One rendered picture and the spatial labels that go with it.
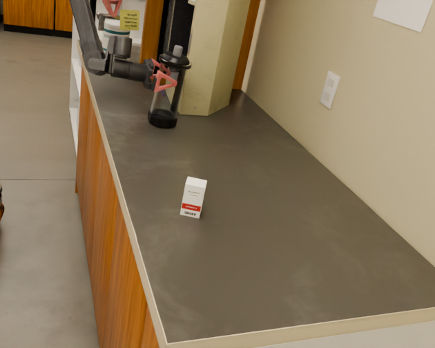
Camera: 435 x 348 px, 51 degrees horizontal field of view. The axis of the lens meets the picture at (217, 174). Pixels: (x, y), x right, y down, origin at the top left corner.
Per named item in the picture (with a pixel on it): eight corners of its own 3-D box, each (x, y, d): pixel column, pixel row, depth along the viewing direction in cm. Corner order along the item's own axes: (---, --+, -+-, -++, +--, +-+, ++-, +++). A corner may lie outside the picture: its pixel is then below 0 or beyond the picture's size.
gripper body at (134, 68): (149, 59, 151) (127, 55, 148) (155, 70, 143) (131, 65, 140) (145, 78, 154) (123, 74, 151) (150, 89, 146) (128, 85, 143)
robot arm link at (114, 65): (106, 76, 147) (109, 75, 141) (109, 54, 146) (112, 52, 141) (128, 79, 149) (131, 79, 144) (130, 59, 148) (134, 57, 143)
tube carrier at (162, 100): (173, 114, 165) (187, 56, 155) (180, 127, 156) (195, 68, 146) (144, 110, 161) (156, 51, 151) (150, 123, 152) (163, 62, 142)
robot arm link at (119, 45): (95, 72, 150) (86, 68, 142) (99, 36, 149) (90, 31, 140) (131, 76, 150) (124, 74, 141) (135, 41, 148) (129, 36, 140)
